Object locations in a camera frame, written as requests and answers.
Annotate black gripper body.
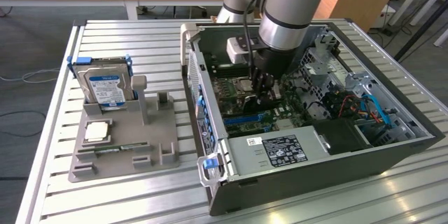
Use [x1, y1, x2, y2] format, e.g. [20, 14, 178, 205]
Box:
[254, 47, 292, 79]

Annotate green graphics card black fan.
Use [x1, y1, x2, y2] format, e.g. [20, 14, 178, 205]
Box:
[240, 94, 279, 116]

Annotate metal CPU socket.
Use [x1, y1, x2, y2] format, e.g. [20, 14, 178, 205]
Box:
[232, 76, 256, 98]

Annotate green motherboard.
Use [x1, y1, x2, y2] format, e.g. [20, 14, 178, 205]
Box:
[208, 58, 316, 140]

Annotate silver chipset heatsink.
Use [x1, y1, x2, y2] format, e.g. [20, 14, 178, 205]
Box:
[279, 119, 300, 131]

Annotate short black expansion slot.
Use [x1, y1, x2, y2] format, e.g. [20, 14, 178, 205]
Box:
[227, 126, 270, 135]

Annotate metal disk bay cage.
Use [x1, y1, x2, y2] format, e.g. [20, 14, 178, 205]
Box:
[300, 28, 355, 100]

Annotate grey power supply unit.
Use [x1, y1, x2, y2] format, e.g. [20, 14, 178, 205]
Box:
[223, 125, 331, 177]

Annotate black fan shroud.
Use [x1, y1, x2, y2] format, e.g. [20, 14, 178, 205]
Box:
[314, 118, 372, 156]

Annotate blue case latch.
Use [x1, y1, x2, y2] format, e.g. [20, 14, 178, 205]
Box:
[202, 156, 219, 170]

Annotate dark open PC case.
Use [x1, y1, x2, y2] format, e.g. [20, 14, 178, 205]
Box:
[180, 19, 446, 217]

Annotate grey parts rack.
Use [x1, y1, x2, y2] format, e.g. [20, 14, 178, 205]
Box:
[68, 74, 182, 184]

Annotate white box red dot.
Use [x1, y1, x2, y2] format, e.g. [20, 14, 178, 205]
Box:
[380, 5, 399, 29]

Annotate hard disk blue carrier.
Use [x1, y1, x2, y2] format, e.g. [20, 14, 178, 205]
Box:
[66, 54, 136, 110]

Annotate black table leg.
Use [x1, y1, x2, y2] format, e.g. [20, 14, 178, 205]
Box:
[394, 0, 448, 62]

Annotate silver spare CPU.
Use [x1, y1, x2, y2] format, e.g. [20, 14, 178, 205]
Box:
[86, 122, 110, 142]

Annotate green spare RAM stick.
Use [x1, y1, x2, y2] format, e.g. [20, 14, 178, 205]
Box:
[78, 142, 148, 155]

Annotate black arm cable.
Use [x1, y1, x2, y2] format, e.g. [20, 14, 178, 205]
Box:
[242, 0, 272, 78]

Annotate coloured power wire bundle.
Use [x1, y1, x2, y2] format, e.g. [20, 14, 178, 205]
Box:
[342, 94, 384, 124]

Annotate blue disk wire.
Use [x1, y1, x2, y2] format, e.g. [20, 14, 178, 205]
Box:
[360, 93, 395, 132]

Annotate white table frame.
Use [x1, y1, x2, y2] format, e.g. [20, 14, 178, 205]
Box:
[387, 0, 448, 48]

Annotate white floor cable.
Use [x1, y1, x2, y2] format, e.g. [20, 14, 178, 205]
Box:
[0, 68, 62, 83]

